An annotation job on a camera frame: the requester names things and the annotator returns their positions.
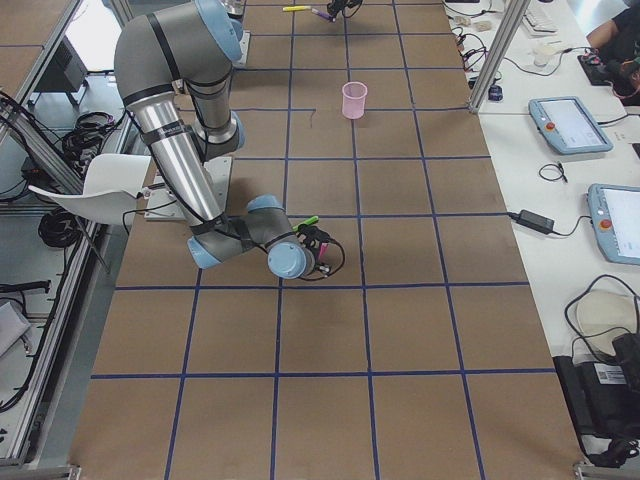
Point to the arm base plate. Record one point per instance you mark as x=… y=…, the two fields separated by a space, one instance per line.
x=209 y=194

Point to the white plastic chair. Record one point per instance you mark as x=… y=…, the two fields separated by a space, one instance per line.
x=112 y=184

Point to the blue teach pendant near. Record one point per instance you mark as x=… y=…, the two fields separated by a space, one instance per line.
x=614 y=212

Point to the black power adapter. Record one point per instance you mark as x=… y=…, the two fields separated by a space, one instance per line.
x=533 y=221

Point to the purple pen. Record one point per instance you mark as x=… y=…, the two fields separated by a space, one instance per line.
x=328 y=15

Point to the aluminium frame post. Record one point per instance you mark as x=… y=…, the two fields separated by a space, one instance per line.
x=504 y=35

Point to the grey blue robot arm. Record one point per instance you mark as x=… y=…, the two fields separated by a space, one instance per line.
x=172 y=69

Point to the blue teach pendant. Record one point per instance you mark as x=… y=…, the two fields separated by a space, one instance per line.
x=614 y=212
x=567 y=126

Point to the seated person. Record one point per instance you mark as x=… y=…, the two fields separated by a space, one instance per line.
x=617 y=44

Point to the blue teach pendant far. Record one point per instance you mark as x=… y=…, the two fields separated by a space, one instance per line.
x=567 y=126

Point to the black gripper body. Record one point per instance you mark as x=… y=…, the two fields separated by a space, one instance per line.
x=336 y=5

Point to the yellow pen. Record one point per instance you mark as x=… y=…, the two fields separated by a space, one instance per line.
x=296 y=8

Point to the pink mesh cup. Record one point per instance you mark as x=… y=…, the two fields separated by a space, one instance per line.
x=354 y=95

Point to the green pen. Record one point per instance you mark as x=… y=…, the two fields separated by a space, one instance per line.
x=313 y=220

